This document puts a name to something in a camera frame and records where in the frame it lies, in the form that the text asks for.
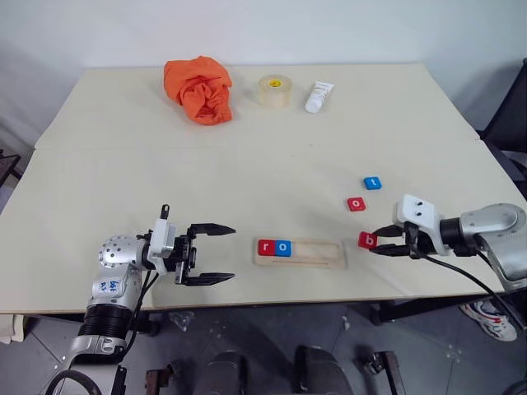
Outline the brown rusty bracket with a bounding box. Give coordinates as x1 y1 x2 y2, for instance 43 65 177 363
144 359 183 395
360 350 401 395

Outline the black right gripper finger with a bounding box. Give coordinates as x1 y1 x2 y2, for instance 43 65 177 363
371 224 403 240
369 242 411 258

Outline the crumpled orange cloth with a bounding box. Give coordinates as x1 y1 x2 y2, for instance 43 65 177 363
163 54 235 126

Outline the black table frame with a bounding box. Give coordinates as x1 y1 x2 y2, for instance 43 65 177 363
368 290 520 327

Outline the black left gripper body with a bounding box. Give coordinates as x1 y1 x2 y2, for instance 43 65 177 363
171 228 198 286

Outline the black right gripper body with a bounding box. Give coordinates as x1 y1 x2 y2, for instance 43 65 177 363
399 221 439 261

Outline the black chair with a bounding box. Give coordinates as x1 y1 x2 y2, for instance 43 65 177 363
475 57 527 195

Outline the wooden letter tray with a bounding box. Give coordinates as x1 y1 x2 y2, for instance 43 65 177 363
251 237 347 272

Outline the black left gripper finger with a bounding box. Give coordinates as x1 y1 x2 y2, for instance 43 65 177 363
188 222 237 240
182 271 236 288

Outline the red letter b block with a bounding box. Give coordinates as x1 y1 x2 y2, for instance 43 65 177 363
357 230 380 250

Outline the crumpled clear plastic wrap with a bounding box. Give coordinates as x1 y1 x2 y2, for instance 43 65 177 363
167 310 195 332

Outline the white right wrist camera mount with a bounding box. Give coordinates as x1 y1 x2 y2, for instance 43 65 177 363
392 193 453 257

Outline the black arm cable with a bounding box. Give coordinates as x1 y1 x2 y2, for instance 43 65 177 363
411 230 520 330
121 269 161 357

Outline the white sneaker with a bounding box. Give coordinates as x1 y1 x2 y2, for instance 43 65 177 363
459 299 519 342

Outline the clear tape roll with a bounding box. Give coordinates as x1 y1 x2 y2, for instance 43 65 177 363
257 74 293 110

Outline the dark side furniture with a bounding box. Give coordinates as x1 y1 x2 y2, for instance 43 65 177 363
0 146 22 184

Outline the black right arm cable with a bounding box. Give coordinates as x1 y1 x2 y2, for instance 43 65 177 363
411 230 520 330

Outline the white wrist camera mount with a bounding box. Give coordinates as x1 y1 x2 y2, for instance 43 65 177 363
392 193 453 257
144 203 179 276

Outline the white squeeze tube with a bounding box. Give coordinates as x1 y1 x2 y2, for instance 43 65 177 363
304 80 336 115

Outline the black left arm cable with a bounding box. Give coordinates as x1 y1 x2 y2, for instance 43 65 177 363
121 269 161 357

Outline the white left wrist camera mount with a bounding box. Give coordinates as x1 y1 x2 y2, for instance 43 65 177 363
144 203 179 276

